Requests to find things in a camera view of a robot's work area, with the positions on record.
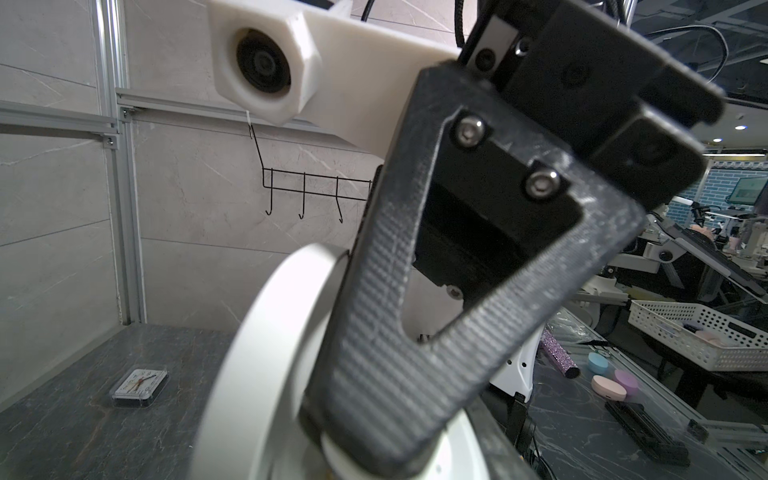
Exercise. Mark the black flat tool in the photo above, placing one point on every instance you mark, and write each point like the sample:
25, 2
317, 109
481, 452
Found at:
649, 436

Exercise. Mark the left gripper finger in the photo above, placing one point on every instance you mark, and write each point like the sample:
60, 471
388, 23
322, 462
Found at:
502, 460

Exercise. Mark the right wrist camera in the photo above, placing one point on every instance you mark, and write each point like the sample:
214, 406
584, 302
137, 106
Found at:
349, 78

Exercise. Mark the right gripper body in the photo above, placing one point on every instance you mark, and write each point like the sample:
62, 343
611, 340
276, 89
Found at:
555, 132

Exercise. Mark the black wall hook rack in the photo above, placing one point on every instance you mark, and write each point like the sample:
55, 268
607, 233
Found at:
338, 188

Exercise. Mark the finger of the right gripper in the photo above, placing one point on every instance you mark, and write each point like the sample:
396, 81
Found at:
402, 354

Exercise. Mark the white perforated tray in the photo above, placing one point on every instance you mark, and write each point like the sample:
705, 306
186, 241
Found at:
714, 341

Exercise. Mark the purple glitter tube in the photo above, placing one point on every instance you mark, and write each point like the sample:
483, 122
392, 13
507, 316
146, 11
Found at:
558, 355

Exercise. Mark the small square clock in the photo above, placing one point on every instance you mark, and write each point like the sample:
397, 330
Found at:
139, 388

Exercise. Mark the blue round case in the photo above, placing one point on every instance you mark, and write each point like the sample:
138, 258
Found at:
597, 363

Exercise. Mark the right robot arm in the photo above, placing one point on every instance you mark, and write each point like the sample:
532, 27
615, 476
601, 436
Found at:
519, 369

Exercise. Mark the white earbud charging case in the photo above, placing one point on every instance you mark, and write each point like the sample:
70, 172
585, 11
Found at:
250, 428

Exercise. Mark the purple round case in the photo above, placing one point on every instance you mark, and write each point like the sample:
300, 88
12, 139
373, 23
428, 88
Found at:
627, 380

